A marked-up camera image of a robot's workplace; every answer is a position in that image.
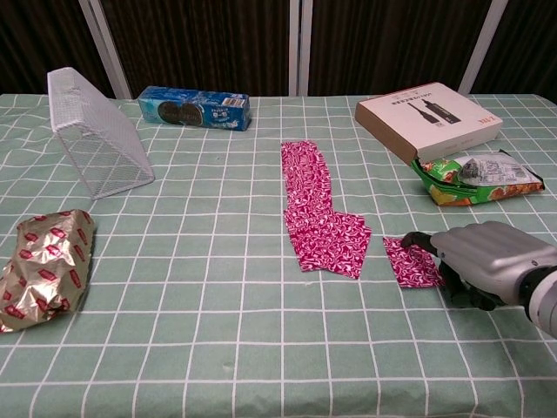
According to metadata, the black and silver right hand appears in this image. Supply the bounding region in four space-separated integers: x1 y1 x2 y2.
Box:
399 220 557 311

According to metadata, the dark ribbed partition panel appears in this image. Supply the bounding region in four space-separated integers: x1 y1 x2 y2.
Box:
89 0 301 99
299 0 508 97
0 0 95 95
460 0 557 96

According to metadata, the green checked tablecloth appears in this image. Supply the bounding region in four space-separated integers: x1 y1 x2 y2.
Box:
0 93 557 418

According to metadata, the blue cookie package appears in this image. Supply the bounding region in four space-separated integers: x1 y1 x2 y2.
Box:
138 85 253 132

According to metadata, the long pink patterned packet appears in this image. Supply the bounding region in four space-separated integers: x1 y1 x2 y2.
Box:
280 139 369 273

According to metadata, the gold foil snack package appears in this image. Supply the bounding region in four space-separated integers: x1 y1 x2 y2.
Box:
0 208 97 334

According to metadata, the white wire mesh basket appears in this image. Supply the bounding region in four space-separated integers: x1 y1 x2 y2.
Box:
46 67 157 201

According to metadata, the green snack bag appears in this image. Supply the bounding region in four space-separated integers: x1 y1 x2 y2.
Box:
410 149 546 206

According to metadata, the white flat product box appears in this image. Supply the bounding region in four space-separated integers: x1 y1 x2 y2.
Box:
353 82 504 165

